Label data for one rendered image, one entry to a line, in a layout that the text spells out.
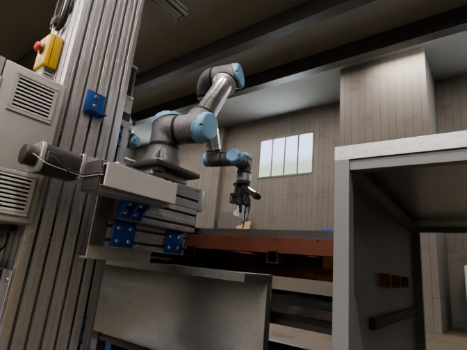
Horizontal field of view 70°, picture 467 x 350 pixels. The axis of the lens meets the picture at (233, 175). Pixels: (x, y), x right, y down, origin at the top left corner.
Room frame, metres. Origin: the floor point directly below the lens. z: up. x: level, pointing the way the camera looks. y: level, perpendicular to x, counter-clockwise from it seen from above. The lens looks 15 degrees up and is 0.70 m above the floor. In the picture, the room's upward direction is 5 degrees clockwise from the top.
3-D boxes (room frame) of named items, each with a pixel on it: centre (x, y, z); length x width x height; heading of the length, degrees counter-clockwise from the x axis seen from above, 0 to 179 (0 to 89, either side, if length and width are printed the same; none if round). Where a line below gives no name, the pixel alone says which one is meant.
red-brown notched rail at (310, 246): (1.66, 0.16, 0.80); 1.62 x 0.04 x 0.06; 53
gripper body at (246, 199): (1.69, -0.05, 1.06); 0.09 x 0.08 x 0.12; 53
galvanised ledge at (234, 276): (1.68, 0.39, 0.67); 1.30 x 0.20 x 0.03; 53
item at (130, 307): (1.75, 0.34, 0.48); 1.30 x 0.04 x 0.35; 53
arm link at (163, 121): (1.27, 0.28, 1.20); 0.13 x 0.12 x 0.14; 65
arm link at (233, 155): (1.60, 0.01, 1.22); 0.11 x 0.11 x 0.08; 65
